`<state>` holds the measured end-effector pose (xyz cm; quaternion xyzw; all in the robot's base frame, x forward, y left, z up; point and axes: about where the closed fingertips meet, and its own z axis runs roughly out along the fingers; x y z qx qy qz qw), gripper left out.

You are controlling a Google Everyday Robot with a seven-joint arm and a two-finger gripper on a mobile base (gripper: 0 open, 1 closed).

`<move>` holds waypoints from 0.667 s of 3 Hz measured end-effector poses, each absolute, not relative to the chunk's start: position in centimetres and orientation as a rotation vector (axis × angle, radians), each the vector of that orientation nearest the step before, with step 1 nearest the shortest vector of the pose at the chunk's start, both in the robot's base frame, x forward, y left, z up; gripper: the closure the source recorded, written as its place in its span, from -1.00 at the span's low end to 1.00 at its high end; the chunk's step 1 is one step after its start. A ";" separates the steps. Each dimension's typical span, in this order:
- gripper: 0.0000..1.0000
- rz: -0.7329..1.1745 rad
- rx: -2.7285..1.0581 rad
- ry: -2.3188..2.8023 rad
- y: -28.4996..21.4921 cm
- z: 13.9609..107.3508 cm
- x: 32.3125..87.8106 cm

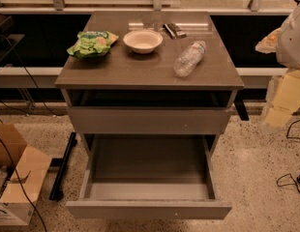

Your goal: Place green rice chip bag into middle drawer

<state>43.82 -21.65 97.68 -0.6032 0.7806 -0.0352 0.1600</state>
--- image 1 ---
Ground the cardboard box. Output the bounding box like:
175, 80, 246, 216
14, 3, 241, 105
0, 124, 51, 226

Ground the black metal bar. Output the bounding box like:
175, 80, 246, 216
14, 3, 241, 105
49, 132, 77, 201

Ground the dark snack bar wrapper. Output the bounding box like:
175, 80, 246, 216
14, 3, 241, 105
163, 23, 187, 39

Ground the clear plastic water bottle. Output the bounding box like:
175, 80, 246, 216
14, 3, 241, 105
173, 41, 206, 77

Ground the open grey drawer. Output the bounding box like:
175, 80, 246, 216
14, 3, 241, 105
66, 135, 231, 219

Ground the closed grey upper drawer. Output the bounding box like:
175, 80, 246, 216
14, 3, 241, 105
68, 106, 231, 134

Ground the white paper bowl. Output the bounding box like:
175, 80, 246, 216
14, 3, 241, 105
123, 30, 163, 54

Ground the black cable on left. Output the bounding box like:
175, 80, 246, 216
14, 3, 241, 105
0, 32, 66, 232

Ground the green rice chip bag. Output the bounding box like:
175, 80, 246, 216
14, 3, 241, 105
67, 31, 118, 59

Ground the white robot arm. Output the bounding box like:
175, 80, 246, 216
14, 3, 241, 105
255, 3, 300, 132

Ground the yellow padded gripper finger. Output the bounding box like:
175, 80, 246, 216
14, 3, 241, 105
259, 70, 300, 133

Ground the black cable on right floor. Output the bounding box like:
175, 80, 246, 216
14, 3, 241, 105
276, 116, 300, 195

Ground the grey drawer cabinet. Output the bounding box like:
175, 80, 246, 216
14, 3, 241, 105
54, 10, 245, 220

